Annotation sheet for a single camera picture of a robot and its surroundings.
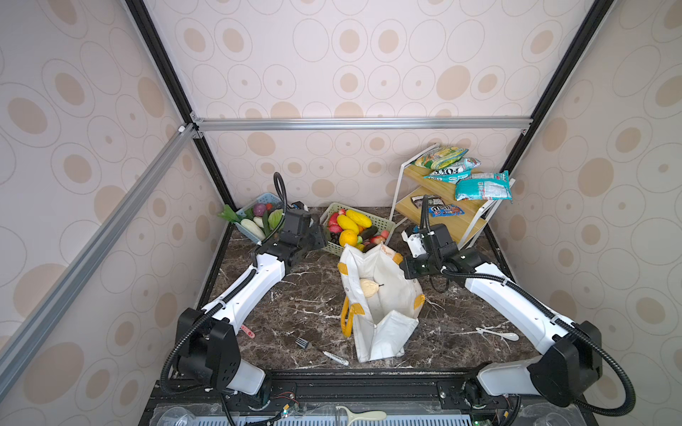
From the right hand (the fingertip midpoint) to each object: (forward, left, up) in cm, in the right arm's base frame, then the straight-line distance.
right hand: (402, 263), depth 82 cm
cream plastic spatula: (-37, +11, -17) cm, 42 cm away
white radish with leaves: (+25, +56, -9) cm, 62 cm away
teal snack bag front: (+14, -23, +19) cm, 33 cm away
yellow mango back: (+28, +11, -9) cm, 31 cm away
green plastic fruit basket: (+9, +23, -2) cm, 25 cm away
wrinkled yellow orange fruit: (+16, +17, -6) cm, 24 cm away
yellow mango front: (+26, +17, -10) cm, 32 cm away
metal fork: (-18, +32, -17) cm, 40 cm away
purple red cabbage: (+33, +54, -8) cm, 64 cm away
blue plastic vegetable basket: (+30, +52, -9) cm, 61 cm away
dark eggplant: (+25, +8, -13) cm, 29 cm away
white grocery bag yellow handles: (-6, +5, -15) cm, 17 cm away
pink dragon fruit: (+28, +23, -12) cm, 38 cm away
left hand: (+9, +24, +7) cm, 26 cm away
